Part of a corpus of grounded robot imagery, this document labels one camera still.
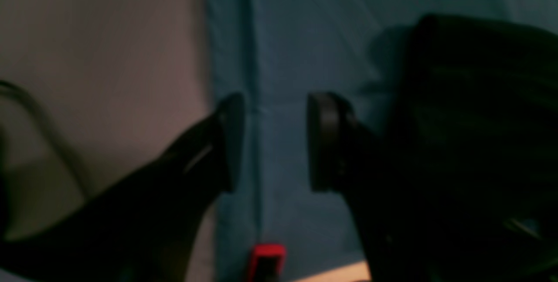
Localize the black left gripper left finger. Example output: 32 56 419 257
214 92 245 193

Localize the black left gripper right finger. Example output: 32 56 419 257
306 92 355 192

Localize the dark grey T-shirt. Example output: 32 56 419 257
385 14 557 282

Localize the teal table cloth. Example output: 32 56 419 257
207 0 557 282

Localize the orange black clamp upper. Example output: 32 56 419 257
246 244 286 282

